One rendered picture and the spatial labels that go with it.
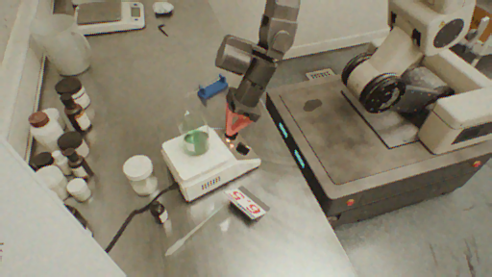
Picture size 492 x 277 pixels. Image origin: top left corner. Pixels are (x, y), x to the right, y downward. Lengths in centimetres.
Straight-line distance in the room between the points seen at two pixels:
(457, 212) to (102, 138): 162
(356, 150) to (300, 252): 79
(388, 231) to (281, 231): 102
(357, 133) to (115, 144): 101
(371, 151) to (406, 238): 48
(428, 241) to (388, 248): 19
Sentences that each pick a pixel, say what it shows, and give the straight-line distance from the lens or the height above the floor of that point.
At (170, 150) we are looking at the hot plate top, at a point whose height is 84.
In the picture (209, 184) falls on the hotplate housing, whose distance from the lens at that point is 69.
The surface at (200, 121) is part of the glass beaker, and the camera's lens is 67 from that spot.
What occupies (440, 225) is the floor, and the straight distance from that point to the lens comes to 178.
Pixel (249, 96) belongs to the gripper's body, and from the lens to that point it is 68.
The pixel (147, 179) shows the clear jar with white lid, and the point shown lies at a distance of 70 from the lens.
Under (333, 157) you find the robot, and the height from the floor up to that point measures 37.
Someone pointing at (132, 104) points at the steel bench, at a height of 75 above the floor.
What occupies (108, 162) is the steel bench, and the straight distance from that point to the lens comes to 84.
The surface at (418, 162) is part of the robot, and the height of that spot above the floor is 36.
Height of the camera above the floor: 136
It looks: 49 degrees down
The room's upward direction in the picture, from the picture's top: straight up
